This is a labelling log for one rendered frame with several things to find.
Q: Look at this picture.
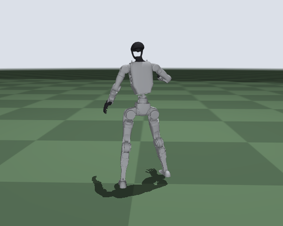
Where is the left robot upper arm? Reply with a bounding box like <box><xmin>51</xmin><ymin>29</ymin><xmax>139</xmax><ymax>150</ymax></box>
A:
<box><xmin>112</xmin><ymin>64</ymin><xmax>130</xmax><ymax>92</ymax></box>

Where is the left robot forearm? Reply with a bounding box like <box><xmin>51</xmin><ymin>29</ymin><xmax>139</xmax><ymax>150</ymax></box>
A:
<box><xmin>108</xmin><ymin>84</ymin><xmax>117</xmax><ymax>104</ymax></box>

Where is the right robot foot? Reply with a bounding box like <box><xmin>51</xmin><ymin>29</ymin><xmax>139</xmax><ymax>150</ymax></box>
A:
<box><xmin>159</xmin><ymin>170</ymin><xmax>171</xmax><ymax>177</ymax></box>

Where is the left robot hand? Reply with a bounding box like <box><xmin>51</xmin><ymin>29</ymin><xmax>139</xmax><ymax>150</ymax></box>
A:
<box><xmin>103</xmin><ymin>100</ymin><xmax>112</xmax><ymax>114</ymax></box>

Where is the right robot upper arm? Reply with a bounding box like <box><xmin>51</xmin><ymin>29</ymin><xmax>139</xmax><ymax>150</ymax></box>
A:
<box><xmin>151</xmin><ymin>63</ymin><xmax>172</xmax><ymax>83</ymax></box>

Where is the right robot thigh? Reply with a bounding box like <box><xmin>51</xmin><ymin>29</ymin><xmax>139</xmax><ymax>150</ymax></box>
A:
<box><xmin>148</xmin><ymin>106</ymin><xmax>163</xmax><ymax>148</ymax></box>

